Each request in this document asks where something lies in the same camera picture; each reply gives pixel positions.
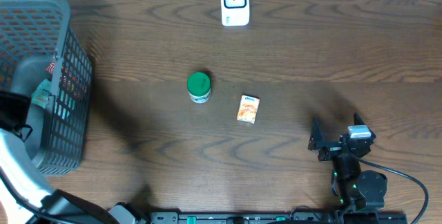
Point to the red chocolate bar wrapper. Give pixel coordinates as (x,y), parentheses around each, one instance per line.
(75,79)

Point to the white barcode scanner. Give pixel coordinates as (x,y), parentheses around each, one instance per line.
(235,12)

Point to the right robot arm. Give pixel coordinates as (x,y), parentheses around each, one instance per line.
(359,190)

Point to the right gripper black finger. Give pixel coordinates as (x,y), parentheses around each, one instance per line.
(358,120)
(316,139)

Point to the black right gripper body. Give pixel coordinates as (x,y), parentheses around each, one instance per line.
(331,150)

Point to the small orange carton box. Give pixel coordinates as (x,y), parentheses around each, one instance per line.
(248,109)

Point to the green tissue wipes pack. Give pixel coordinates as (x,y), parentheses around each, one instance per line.
(41,95)

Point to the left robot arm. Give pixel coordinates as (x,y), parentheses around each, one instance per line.
(27,196)

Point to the green lid jar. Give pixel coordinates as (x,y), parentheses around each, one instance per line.
(199,87)

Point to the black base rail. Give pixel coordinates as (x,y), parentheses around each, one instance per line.
(124,213)

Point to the grey plastic basket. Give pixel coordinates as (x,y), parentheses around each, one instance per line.
(42,59)

